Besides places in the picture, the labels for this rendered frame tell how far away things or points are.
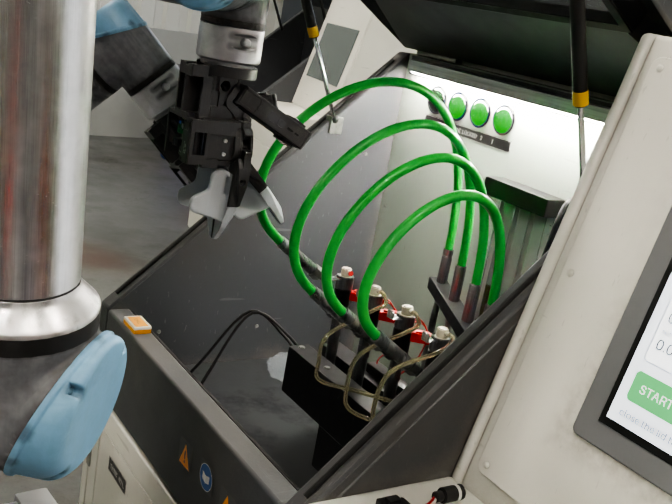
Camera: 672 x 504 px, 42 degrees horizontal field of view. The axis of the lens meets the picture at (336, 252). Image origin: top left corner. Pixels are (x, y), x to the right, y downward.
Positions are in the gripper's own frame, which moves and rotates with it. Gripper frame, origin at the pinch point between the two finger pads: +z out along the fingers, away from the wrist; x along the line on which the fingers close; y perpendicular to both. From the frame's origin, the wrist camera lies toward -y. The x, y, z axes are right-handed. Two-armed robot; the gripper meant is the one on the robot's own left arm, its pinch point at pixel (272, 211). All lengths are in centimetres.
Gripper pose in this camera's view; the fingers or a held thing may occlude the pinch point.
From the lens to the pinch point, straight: 126.1
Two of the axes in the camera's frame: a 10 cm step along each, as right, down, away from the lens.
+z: 5.7, 7.6, 3.1
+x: 3.7, 1.0, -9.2
